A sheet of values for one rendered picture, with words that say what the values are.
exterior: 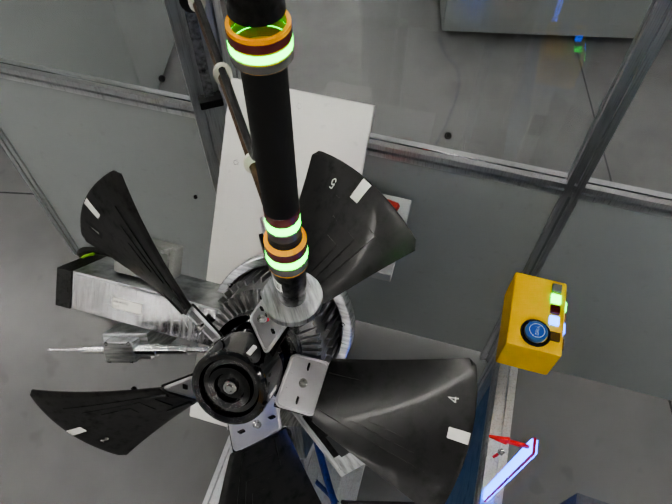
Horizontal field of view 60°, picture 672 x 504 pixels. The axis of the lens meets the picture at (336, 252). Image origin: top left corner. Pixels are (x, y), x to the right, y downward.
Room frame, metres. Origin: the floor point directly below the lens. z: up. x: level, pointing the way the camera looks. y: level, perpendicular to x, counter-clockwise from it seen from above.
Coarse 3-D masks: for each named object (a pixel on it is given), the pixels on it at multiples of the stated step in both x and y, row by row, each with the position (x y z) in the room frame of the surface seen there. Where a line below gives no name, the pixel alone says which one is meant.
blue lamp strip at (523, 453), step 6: (522, 450) 0.24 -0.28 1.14; (528, 450) 0.23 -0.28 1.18; (516, 456) 0.24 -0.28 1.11; (522, 456) 0.23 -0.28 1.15; (510, 462) 0.25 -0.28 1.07; (516, 462) 0.23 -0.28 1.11; (504, 468) 0.25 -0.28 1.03; (510, 468) 0.23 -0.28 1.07; (498, 474) 0.25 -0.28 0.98; (504, 474) 0.23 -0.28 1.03; (492, 480) 0.25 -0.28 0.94; (498, 480) 0.24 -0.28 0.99; (486, 486) 0.25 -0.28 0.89; (492, 486) 0.24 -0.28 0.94; (486, 492) 0.24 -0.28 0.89
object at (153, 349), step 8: (136, 344) 0.44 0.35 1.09; (144, 344) 0.44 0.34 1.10; (152, 344) 0.44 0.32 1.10; (88, 352) 0.44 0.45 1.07; (96, 352) 0.44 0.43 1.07; (136, 352) 0.43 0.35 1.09; (144, 352) 0.42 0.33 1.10; (152, 352) 0.42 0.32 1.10; (160, 352) 0.42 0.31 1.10; (168, 352) 0.42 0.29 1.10; (176, 352) 0.42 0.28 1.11; (184, 352) 0.42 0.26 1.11; (192, 352) 0.42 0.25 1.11; (200, 352) 0.42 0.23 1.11
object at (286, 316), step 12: (264, 228) 0.37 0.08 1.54; (264, 252) 0.35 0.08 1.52; (312, 276) 0.36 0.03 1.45; (264, 288) 0.34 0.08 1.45; (312, 288) 0.34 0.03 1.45; (264, 300) 0.33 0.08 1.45; (276, 300) 0.33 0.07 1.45; (312, 300) 0.33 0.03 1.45; (276, 312) 0.31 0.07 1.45; (288, 312) 0.31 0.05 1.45; (300, 312) 0.31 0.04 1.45; (312, 312) 0.31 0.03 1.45; (288, 324) 0.30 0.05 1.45; (300, 324) 0.30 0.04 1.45
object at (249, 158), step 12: (192, 0) 0.77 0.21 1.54; (204, 0) 0.78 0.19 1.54; (204, 12) 0.73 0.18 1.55; (204, 24) 0.70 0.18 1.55; (216, 48) 0.65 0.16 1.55; (216, 60) 0.63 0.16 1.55; (216, 72) 0.61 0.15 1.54; (228, 72) 0.62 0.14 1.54; (228, 84) 0.58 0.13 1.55; (228, 96) 0.56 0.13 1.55; (240, 120) 0.52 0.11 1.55; (240, 132) 0.50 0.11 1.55; (252, 156) 0.43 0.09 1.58
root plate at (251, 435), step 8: (272, 400) 0.33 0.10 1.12; (272, 408) 0.32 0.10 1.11; (264, 416) 0.31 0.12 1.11; (232, 424) 0.29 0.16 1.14; (240, 424) 0.29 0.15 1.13; (248, 424) 0.29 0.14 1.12; (264, 424) 0.30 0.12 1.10; (272, 424) 0.30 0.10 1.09; (280, 424) 0.30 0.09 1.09; (232, 432) 0.27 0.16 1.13; (248, 432) 0.28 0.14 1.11; (256, 432) 0.28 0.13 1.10; (264, 432) 0.29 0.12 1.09; (272, 432) 0.29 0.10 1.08; (232, 440) 0.27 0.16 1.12; (240, 440) 0.27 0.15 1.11; (248, 440) 0.27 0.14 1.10; (256, 440) 0.27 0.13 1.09; (240, 448) 0.26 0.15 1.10
